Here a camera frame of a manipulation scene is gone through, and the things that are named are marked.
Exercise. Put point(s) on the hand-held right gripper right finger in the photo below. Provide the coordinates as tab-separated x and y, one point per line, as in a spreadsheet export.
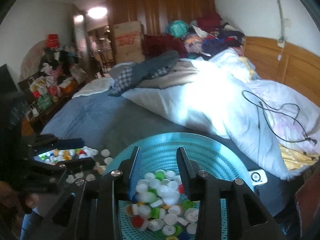
183	177

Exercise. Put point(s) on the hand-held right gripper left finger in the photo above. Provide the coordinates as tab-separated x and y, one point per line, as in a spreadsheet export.
135	175

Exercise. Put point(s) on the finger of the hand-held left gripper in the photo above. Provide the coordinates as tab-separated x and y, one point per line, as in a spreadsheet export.
62	142
70	164

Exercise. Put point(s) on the heap of white bottle caps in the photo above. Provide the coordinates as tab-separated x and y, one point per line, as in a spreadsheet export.
162	200

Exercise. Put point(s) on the teal plastic basket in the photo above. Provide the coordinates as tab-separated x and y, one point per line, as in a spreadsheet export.
200	150

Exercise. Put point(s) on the pile of mixed bottle caps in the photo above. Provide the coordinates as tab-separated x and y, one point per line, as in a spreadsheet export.
105	152

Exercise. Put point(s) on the person's left hand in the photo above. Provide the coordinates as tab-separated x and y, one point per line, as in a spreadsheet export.
8	192

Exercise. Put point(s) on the white lace cloth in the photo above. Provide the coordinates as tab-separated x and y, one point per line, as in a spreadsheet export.
92	87

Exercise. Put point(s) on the pile of bags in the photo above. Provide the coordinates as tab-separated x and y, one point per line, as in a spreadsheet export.
50	80

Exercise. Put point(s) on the person's blue jeans leg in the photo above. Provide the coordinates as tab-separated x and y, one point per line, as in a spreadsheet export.
32	225

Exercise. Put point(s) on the white device with round mark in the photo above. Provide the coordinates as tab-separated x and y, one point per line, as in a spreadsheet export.
257	177

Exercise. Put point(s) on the white duvet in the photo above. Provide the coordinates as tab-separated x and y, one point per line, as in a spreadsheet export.
212	100

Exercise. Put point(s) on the white arched wicker headboard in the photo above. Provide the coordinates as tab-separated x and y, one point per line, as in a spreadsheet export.
27	60

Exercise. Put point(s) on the plaid shirt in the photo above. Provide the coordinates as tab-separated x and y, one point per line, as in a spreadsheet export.
125	80

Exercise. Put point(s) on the wooden chair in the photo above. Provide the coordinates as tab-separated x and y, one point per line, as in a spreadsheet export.
103	60

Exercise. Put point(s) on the yellow patterned sheet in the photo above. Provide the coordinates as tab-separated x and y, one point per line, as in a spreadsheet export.
297	157

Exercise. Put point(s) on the cardboard box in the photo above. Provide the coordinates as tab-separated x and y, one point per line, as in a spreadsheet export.
128	42

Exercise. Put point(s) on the brown wooden furniture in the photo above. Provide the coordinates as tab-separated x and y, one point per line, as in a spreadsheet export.
308	205

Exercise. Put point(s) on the ceiling lamp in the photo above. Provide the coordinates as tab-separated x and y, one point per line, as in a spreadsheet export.
97	12

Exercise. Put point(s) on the pile of clothes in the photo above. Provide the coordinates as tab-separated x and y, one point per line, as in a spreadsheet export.
200	37

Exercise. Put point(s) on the wooden headboard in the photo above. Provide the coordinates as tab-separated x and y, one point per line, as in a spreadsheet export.
300	70

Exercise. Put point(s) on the wooden wardrobe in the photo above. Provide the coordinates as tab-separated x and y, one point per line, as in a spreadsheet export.
160	5

